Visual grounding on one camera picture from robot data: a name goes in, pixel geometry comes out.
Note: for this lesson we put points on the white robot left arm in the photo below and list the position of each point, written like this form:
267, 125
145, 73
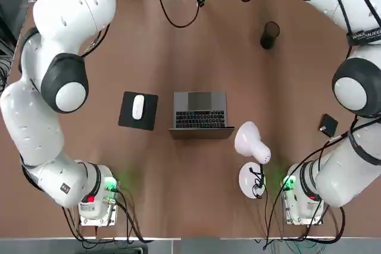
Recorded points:
26, 123

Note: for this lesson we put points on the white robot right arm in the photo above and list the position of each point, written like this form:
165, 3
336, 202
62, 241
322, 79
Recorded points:
342, 176

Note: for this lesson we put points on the black mesh pen holder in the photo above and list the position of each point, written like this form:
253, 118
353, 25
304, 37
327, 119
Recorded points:
269, 35

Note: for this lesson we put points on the grey laptop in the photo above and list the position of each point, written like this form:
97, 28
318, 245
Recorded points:
199, 114

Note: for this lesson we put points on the white computer mouse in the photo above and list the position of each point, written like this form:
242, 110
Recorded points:
138, 107

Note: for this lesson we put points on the black mouse mat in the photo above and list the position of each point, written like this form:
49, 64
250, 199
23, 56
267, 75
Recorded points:
126, 117

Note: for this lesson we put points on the white desk lamp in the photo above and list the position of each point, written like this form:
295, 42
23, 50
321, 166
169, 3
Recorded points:
248, 139

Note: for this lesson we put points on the small black square box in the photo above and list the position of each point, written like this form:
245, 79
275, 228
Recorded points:
329, 124

